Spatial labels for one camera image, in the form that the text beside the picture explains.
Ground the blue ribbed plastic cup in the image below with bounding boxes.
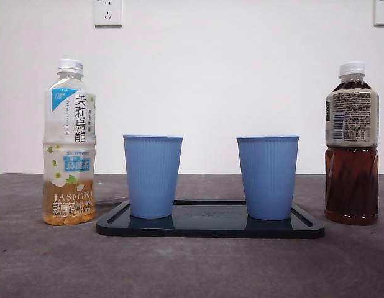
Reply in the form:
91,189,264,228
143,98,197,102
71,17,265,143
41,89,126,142
122,134,184,219
236,134,301,221

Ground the white wall socket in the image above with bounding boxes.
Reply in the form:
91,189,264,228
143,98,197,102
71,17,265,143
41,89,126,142
373,0,384,27
94,0,123,27

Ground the dark blue rectangular tray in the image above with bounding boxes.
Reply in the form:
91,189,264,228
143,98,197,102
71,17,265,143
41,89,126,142
96,199,326,240

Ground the jasmine tea bottle white label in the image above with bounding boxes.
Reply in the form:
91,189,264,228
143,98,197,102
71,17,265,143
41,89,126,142
42,58,97,227

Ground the dark tea bottle beige label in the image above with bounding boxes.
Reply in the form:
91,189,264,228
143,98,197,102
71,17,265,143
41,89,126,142
324,61,380,227

